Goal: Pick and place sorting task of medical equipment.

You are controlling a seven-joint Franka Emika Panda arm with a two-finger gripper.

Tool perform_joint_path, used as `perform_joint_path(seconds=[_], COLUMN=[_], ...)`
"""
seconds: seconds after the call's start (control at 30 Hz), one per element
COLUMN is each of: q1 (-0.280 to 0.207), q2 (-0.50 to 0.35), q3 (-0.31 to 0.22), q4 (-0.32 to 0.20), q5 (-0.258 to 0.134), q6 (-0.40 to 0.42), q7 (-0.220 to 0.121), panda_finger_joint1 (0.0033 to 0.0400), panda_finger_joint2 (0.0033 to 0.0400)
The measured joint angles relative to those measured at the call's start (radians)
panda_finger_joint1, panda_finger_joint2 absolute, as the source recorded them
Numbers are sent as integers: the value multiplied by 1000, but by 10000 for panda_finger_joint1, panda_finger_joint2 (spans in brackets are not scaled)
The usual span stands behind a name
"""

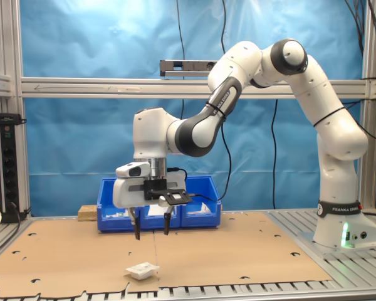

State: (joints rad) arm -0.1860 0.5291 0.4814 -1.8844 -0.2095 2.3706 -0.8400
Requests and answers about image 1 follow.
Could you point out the white printed gauze packet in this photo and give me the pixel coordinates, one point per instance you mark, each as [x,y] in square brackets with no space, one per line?
[142,270]

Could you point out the blue bin with masks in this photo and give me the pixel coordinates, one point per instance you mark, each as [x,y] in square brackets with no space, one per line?
[150,224]

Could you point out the surgical face mask stack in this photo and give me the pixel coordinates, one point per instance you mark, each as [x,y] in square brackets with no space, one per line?
[153,211]

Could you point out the green syringe packet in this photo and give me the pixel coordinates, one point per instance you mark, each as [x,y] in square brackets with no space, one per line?
[116,215]

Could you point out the gauze swabs packet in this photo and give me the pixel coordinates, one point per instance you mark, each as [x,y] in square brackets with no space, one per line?
[193,213]

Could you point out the blue bin with syringe packets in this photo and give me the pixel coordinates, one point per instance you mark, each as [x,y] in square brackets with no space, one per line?
[105,225]

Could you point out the blue bin with gauze packets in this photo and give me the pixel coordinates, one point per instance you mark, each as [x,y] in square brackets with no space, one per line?
[203,222]

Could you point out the Fuhrmann bandage packet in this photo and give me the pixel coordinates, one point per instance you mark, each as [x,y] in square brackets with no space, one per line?
[205,207]

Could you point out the chipboard wood plank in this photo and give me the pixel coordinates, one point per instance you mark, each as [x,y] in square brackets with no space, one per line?
[87,214]

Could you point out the brown cardboard sheet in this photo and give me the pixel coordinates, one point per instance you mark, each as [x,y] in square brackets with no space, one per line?
[75,251]
[238,244]

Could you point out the aluminium cross beam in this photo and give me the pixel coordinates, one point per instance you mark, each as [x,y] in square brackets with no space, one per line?
[81,87]

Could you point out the black power strip tower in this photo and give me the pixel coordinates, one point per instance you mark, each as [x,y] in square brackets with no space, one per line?
[6,163]

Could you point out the black box atop power strips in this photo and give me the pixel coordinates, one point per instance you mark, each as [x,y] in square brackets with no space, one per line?
[3,119]

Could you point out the black gripper camera mount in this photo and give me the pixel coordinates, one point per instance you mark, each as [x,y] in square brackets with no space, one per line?
[175,197]

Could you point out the aluminium frame post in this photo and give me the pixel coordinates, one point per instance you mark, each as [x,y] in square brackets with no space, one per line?
[6,47]
[371,47]

